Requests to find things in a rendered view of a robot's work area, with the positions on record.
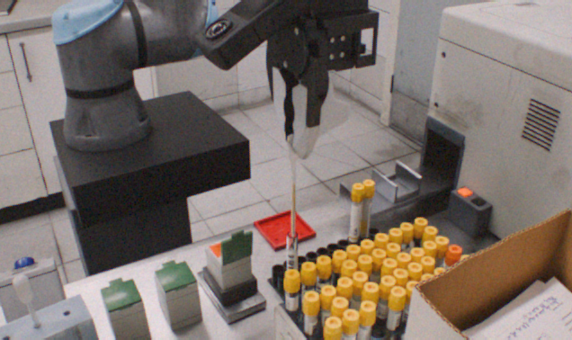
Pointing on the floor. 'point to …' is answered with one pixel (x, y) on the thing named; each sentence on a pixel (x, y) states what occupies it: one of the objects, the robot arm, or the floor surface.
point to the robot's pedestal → (127, 233)
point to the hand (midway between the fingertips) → (293, 146)
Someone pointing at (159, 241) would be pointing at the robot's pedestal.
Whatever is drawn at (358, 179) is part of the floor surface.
